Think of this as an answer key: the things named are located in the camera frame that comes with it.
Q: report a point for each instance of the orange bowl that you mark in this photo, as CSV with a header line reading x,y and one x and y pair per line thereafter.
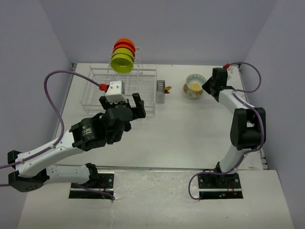
x,y
124,45
126,42

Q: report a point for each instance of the white floral ceramic bowl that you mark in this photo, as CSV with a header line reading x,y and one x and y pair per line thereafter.
x,y
193,91

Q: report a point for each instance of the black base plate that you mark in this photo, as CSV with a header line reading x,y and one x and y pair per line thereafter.
x,y
219,187
98,189

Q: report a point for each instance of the white wire dish rack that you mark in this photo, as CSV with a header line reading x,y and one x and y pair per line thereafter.
x,y
140,80

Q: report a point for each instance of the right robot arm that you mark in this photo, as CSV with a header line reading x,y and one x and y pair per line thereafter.
x,y
247,132

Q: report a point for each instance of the yellow sun pattern bowl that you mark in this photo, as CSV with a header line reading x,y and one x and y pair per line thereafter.
x,y
195,82

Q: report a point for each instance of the rear orange bowl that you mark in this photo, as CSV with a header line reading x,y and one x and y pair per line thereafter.
x,y
126,42

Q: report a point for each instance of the lime green bowl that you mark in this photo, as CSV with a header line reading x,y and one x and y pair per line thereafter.
x,y
123,51
121,63

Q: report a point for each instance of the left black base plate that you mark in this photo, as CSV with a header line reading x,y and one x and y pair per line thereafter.
x,y
98,189

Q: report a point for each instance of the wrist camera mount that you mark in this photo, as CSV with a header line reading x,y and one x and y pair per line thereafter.
x,y
114,91
227,67

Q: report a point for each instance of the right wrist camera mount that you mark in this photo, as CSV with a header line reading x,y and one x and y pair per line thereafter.
x,y
227,67

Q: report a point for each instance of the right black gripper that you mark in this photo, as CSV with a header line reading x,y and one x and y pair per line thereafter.
x,y
205,86

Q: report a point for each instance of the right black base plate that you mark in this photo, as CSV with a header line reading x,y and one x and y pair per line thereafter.
x,y
219,187

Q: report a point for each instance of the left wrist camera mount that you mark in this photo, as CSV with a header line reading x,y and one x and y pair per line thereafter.
x,y
114,91

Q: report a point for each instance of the small brown object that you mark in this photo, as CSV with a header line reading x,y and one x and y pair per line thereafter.
x,y
167,89

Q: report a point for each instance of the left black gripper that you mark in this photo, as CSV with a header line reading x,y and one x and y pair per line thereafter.
x,y
139,110

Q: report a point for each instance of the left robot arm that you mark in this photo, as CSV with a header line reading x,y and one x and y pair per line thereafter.
x,y
39,167

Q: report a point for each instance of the front orange bowl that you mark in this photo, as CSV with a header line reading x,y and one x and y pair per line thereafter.
x,y
124,45

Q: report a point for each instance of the grey cutlery holder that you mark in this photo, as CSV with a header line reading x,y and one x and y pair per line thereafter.
x,y
160,95

